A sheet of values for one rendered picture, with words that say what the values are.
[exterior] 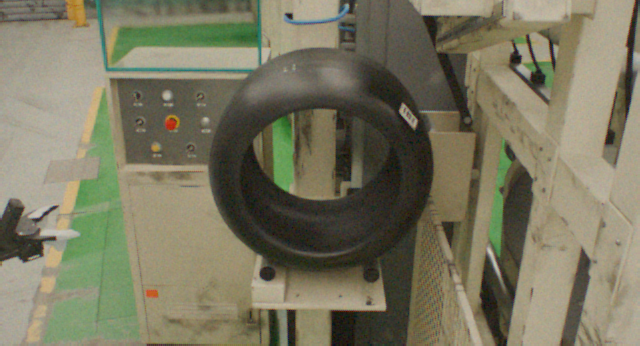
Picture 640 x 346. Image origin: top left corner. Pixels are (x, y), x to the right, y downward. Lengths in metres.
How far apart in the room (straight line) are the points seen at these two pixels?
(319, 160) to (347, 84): 0.52
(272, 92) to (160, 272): 1.27
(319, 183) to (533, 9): 1.05
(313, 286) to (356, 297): 0.13
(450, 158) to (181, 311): 1.33
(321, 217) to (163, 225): 0.77
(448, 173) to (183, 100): 0.97
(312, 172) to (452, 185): 0.43
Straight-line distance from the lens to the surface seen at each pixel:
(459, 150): 1.85
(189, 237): 2.41
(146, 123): 2.30
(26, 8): 10.73
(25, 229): 1.67
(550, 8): 1.09
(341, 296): 1.74
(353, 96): 1.41
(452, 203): 1.92
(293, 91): 1.41
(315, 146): 1.87
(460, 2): 1.15
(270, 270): 1.65
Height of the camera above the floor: 1.84
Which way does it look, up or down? 24 degrees down
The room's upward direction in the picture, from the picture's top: straight up
